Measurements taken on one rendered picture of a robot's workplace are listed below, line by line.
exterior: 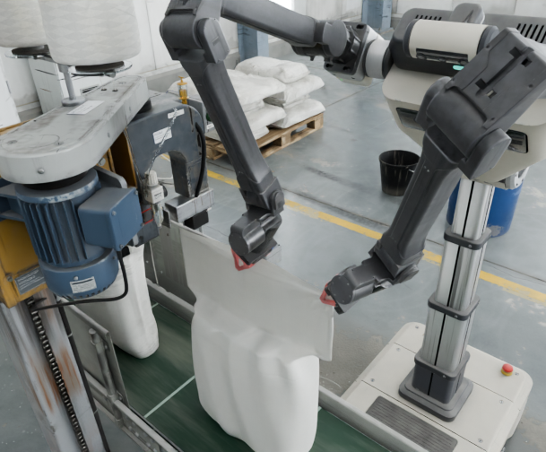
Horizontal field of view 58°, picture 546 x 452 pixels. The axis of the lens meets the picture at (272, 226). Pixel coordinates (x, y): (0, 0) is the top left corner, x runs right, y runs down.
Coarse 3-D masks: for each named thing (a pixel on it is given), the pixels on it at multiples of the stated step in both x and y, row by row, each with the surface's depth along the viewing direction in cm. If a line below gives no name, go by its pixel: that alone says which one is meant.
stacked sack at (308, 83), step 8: (304, 80) 454; (312, 80) 456; (320, 80) 463; (288, 88) 438; (296, 88) 438; (304, 88) 446; (312, 88) 454; (272, 96) 436; (280, 96) 431; (288, 96) 429; (296, 96) 438
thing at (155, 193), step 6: (144, 174) 122; (150, 174) 122; (150, 180) 122; (156, 180) 124; (150, 186) 123; (156, 186) 125; (150, 192) 123; (156, 192) 124; (162, 192) 126; (144, 198) 127; (150, 198) 124; (156, 198) 125; (162, 198) 126; (144, 204) 128
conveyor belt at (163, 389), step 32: (160, 320) 201; (160, 352) 185; (128, 384) 173; (160, 384) 173; (192, 384) 172; (160, 416) 161; (192, 416) 161; (320, 416) 159; (192, 448) 151; (224, 448) 151; (320, 448) 150; (352, 448) 149; (384, 448) 149
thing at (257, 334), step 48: (192, 240) 134; (192, 288) 145; (240, 288) 127; (288, 288) 117; (192, 336) 145; (240, 336) 130; (288, 336) 125; (240, 384) 134; (288, 384) 124; (240, 432) 148; (288, 432) 133
